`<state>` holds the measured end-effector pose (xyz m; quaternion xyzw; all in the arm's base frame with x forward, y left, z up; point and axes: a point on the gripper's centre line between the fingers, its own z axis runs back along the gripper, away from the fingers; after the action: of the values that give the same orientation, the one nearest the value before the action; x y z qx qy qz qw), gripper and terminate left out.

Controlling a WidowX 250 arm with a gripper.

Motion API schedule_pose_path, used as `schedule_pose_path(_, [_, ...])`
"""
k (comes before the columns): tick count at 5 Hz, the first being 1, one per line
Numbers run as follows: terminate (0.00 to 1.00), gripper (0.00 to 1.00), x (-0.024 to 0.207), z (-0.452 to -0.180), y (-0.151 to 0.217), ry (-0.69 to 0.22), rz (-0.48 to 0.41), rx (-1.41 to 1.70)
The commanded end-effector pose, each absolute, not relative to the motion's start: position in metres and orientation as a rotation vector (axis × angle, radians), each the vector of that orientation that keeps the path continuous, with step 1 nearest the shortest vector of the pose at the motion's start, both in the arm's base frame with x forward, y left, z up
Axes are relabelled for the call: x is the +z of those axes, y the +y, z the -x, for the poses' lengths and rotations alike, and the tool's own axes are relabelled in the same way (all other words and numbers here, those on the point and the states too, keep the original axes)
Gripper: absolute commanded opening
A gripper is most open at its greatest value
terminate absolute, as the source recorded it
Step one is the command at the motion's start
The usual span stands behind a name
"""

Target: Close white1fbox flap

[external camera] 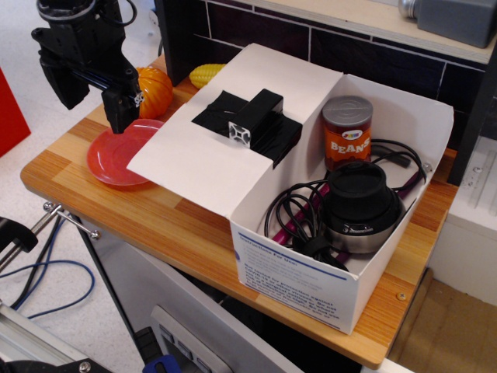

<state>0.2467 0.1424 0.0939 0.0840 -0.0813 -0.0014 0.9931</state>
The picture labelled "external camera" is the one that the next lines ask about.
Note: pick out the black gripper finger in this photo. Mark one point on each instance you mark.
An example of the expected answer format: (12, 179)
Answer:
(69, 89)
(122, 107)

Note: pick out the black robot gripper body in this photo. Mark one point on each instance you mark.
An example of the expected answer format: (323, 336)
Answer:
(91, 47)

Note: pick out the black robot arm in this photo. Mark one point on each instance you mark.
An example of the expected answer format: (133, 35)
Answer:
(109, 10)

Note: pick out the orange toy pumpkin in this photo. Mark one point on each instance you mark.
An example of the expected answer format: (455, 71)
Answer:
(157, 91)

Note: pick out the red plastic plate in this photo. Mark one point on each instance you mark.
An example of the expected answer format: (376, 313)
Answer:
(109, 154)

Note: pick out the red box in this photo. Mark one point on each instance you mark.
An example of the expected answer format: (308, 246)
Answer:
(14, 128)

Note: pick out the yellow toy corn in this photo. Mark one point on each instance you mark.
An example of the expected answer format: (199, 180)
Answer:
(203, 74)

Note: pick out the white cardboard box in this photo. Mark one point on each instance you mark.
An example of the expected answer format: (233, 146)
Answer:
(239, 184)

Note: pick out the black metal clamp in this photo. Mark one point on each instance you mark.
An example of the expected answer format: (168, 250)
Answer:
(25, 239)

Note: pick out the toy beans can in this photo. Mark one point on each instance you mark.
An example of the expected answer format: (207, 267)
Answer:
(347, 133)

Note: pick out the white appliance panel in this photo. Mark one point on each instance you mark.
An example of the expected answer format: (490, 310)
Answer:
(177, 340)

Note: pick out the black 3D mouse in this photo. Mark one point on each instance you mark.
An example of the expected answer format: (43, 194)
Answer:
(360, 211)

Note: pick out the wooden shelf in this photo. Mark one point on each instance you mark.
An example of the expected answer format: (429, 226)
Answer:
(378, 22)

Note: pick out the grey metal container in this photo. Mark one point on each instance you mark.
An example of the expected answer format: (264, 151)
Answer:
(471, 22)

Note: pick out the black post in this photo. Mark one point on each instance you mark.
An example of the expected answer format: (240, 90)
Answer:
(181, 25)

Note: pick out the black aluminium profile handle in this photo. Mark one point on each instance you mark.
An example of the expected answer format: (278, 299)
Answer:
(255, 119)

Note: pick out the aluminium frame rail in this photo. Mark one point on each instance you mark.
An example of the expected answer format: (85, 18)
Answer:
(26, 347)

